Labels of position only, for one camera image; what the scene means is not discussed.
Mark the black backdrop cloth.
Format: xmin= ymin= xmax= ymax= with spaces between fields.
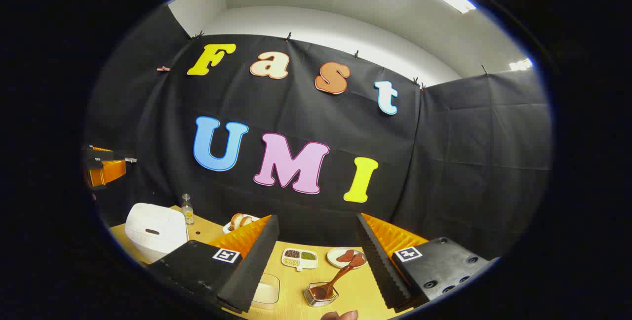
xmin=84 ymin=6 xmax=553 ymax=261

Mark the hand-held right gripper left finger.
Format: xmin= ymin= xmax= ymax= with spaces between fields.
xmin=148 ymin=214 xmax=280 ymax=315

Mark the brown wooden spoon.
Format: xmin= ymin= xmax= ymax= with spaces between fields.
xmin=310 ymin=256 xmax=363 ymax=301

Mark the round white plate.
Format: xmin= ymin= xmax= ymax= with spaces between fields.
xmin=326 ymin=247 xmax=367 ymax=269

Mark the small glass bottle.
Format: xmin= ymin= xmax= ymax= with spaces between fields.
xmin=181 ymin=194 xmax=195 ymax=226

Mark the clear rice container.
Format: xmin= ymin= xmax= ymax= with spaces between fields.
xmin=251 ymin=273 xmax=280 ymax=310

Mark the divided white grain dish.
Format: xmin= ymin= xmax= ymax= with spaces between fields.
xmin=281 ymin=248 xmax=318 ymax=272

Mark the white rice cooker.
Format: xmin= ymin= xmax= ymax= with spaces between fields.
xmin=124 ymin=203 xmax=189 ymax=264

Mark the white toaster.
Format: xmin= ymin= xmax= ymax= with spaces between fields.
xmin=222 ymin=215 xmax=261 ymax=234

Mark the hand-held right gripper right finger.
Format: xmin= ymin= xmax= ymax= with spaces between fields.
xmin=355 ymin=213 xmax=494 ymax=311

